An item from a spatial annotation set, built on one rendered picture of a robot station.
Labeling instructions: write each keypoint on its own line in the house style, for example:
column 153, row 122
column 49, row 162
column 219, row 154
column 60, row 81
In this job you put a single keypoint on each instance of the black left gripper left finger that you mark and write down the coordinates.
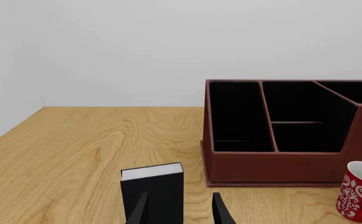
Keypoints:
column 138, row 211

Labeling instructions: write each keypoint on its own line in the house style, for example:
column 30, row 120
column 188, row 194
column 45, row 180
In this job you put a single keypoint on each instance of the red mug with white pattern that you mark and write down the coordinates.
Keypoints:
column 356, row 193

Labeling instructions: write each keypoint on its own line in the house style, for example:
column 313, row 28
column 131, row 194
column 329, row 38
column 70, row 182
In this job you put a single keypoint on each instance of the black book with white pages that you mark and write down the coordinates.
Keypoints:
column 155, row 184

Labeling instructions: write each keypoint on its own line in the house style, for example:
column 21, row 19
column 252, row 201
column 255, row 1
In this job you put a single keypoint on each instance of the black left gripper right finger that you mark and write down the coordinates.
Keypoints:
column 220, row 210

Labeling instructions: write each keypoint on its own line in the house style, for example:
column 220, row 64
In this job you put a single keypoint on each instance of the red-brown desk caddy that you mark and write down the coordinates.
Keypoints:
column 280, row 144

